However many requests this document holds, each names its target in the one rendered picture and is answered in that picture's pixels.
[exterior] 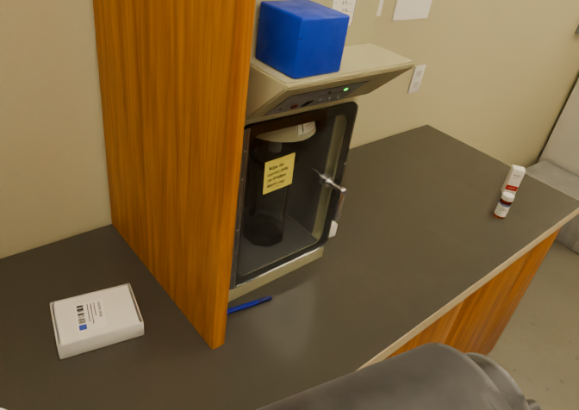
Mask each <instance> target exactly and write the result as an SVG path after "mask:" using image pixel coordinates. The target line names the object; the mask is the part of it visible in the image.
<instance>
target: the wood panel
mask: <svg viewBox="0 0 579 410"><path fill-rule="evenodd" d="M255 3H256V0H93V9H94V19H95V30H96V49H97V59H98V69H99V79H100V90H101V99H102V110H103V129H104V139H105V149H106V159H107V170H108V180H109V199H110V209H111V220H112V224H113V226H114V227H115V228H116V230H117V231H118V232H119V234H120V235H121V236H122V237H123V238H124V239H125V240H126V242H127V243H128V244H129V246H130V247H131V248H132V249H133V251H134V252H135V253H136V255H137V256H138V257H139V258H140V260H141V261H142V262H143V264H144V265H145V266H146V267H147V268H148V269H149V271H150V272H151V273H152V274H153V276H154V277H155V278H156V280H157V281H158V282H159V284H160V285H161V286H162V287H163V289H164V290H165V291H166V293H167V294H168V295H169V296H170V297H171V298H172V300H173V301H174V302H175V303H176V305H177V306H178V307H179V309H180V310H181V311H182V312H183V314H184V315H185V316H186V318H187V319H188V320H189V321H190V323H191V324H192V325H193V327H194V328H195V329H196V330H197V331H198V332H199V334H200V335H201V336H202V338H203V339H204V340H205V341H206V343H207V344H208V345H209V347H210V348H211V349H212V350H213V349H215V348H217V347H218V346H220V345H223V344H224V342H225V332H226V323H227V304H228V295H229V285H230V276H231V267H232V257H233V239H234V229H235V220H236V210H237V201H238V191H239V181H240V163H241V153H242V144H243V135H244V126H245V116H246V98H247V88H248V78H249V69H250V59H251V50H252V31H253V22H254V12H255Z"/></svg>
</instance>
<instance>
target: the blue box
mask: <svg viewBox="0 0 579 410"><path fill-rule="evenodd" d="M349 20H350V16H349V15H347V14H345V13H342V12H339V11H337V10H335V9H331V8H328V7H326V6H324V5H321V4H319V3H315V2H313V1H310V0H283V1H262V2H261V4H260V12H259V19H258V38H257V47H256V56H255V57H256V59H258V60H260V61H262V62H264V63H265V64H267V65H269V66H271V67H273V68H274V69H276V70H278V71H280V72H282V73H284V74H285V75H287V76H289V77H291V78H293V79H297V78H306V77H312V76H317V75H322V74H328V73H333V72H337V71H339V68H340V64H341V60H342V55H343V51H344V45H345V41H346V35H347V29H348V24H349Z"/></svg>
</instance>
